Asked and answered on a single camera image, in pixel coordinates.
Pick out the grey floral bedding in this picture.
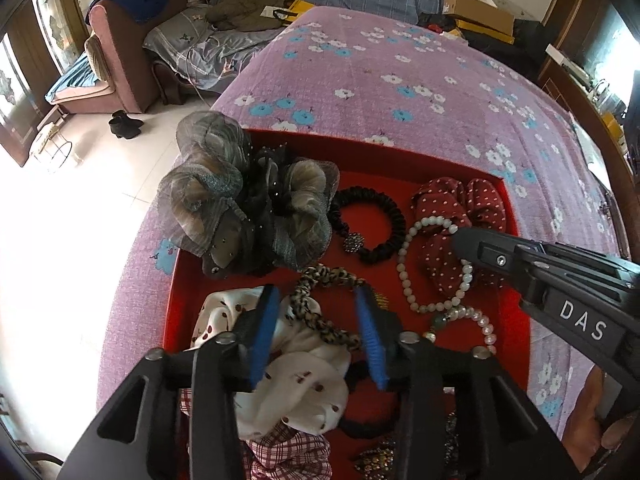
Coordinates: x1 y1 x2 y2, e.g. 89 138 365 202
142 5 281 93

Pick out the cardboard box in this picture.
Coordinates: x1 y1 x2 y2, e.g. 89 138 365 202
442 0 516 36

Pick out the white bead bracelet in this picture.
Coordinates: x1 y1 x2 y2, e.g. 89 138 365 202
397 216 473 313

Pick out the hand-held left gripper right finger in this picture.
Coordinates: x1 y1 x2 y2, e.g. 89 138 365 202
354 285 571 480

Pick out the plaid scrunchie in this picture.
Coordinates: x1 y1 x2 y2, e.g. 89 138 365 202
177 387 333 480

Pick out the pearl bracelet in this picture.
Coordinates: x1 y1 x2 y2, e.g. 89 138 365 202
422 307 498 356

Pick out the black sequined hair clip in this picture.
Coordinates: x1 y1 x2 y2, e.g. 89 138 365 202
352 412 461 480

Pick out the blue seat cushion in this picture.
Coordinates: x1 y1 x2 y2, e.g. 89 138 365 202
46 52 113 106

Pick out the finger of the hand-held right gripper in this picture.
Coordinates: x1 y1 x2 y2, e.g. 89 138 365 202
452 227 531 283

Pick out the black hair tie with charm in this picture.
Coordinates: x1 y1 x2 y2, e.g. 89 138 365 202
327 186 407 266

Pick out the pink armchair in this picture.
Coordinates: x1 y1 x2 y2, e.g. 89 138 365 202
46 0 166 116

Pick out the olive jacket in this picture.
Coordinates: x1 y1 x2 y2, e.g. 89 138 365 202
207 0 293 31

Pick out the yellow bag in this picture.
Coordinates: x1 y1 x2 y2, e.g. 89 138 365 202
285 0 321 23

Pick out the wire stool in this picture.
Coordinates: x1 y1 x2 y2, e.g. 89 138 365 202
30 122 75 175

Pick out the wooden glass door cabinet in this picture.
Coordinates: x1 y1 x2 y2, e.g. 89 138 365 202
0 0 88 168

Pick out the purple floral bedsheet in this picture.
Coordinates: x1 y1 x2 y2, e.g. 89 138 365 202
97 6 628 480

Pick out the grey sheer scrunchie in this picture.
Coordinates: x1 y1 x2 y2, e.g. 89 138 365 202
152 111 341 280

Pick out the black bag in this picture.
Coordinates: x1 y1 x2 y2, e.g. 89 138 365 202
510 19 551 63

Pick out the red tray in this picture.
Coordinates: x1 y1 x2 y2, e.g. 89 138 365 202
162 129 533 480

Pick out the leopard braided hair tie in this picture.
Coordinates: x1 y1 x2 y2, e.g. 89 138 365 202
290 265 373 353

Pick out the dark red dotted scrunchie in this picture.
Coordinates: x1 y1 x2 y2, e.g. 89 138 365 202
411 176 508 301

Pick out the white dotted scrunchie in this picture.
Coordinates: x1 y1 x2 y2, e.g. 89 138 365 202
187 286 353 436

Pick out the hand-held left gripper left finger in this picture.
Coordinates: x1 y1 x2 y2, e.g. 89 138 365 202
57 284 281 480

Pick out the black ruffled hair tie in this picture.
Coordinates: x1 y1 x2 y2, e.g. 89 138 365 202
337 360 416 441

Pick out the person's right hand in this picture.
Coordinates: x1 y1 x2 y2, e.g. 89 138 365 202
562 367 640 473

